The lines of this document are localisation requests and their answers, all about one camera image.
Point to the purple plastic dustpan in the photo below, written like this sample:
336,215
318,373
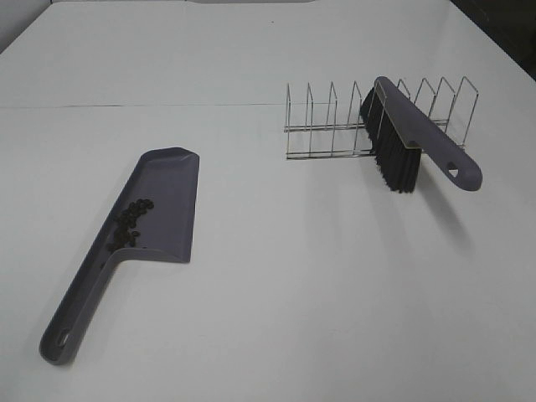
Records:
169,177

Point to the pile of coffee beans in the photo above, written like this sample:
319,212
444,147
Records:
124,232

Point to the purple hand brush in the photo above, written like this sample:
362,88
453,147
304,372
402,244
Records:
400,133

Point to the metal wire rack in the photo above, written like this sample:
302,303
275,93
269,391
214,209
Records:
333,127

